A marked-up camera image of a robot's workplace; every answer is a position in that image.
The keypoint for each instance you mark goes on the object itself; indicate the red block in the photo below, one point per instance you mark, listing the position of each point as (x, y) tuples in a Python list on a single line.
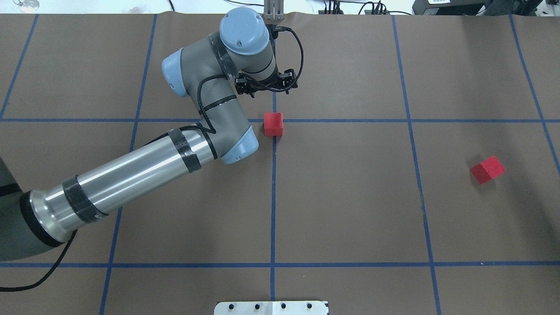
[(273, 124), (487, 170)]

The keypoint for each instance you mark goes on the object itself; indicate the aluminium frame post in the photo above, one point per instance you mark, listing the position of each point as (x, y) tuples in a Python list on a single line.
[(273, 10)]

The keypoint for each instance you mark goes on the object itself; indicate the white camera stand post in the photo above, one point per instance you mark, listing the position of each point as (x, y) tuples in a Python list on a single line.
[(272, 308)]

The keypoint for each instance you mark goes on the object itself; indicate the black box with label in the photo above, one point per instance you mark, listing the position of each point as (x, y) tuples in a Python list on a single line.
[(467, 7)]

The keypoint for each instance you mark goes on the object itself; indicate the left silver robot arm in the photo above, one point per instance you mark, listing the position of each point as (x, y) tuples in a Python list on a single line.
[(238, 59)]

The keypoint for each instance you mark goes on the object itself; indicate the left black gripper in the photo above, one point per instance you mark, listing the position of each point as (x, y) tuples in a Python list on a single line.
[(243, 85)]

